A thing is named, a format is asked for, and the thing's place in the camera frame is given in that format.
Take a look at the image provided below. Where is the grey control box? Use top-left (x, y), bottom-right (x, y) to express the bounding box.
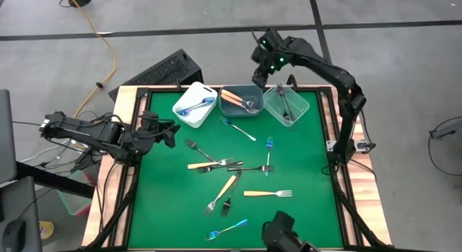
top-left (353, 139), bottom-right (377, 154)

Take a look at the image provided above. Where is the green table mat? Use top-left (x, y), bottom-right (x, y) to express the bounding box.
top-left (128, 90), bottom-right (344, 250)

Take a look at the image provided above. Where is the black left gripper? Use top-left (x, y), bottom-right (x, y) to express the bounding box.
top-left (137, 110), bottom-right (181, 148)

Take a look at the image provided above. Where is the white cable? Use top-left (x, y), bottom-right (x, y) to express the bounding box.
top-left (17, 139), bottom-right (71, 165)

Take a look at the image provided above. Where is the dark grey side desk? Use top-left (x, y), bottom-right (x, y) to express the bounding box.
top-left (0, 175), bottom-right (43, 252)

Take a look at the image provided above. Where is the yellow round object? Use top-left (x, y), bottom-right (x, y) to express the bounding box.
top-left (38, 220), bottom-right (56, 240)

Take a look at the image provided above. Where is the black desk beam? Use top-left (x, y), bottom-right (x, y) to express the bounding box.
top-left (14, 160), bottom-right (95, 199)

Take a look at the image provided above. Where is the black handheld device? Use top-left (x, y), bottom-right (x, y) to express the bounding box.
top-left (261, 210), bottom-right (321, 252)

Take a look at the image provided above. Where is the black computer mouse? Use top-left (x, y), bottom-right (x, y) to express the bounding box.
top-left (1, 217), bottom-right (27, 252)

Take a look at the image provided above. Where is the teal and pink crate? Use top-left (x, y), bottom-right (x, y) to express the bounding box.
top-left (53, 168), bottom-right (97, 217)

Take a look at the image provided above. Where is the blue plastic bin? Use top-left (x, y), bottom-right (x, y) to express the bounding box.
top-left (218, 84), bottom-right (264, 118)

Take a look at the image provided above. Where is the black metal fork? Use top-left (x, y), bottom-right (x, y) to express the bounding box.
top-left (282, 91), bottom-right (297, 123)
top-left (219, 170), bottom-right (243, 219)
top-left (226, 165), bottom-right (275, 173)
top-left (184, 138), bottom-right (217, 162)
top-left (196, 160), bottom-right (244, 175)
top-left (276, 83), bottom-right (288, 119)

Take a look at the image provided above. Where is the yellow cable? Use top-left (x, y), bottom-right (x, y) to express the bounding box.
top-left (64, 0), bottom-right (118, 118)

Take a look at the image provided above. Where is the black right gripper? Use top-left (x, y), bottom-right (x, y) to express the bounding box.
top-left (252, 53), bottom-right (279, 90)

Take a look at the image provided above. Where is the white plastic bin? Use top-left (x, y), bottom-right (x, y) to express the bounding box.
top-left (172, 81), bottom-right (219, 129)

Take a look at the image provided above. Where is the black cable loop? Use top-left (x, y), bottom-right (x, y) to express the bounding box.
top-left (427, 116), bottom-right (462, 178)

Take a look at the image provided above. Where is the clear plastic bin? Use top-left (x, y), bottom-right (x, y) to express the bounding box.
top-left (262, 85), bottom-right (310, 129)

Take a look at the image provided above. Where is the grey stand foot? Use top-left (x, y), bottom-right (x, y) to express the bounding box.
top-left (428, 118), bottom-right (462, 141)

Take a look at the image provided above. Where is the grey monitor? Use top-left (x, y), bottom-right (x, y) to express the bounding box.
top-left (0, 88), bottom-right (18, 185)

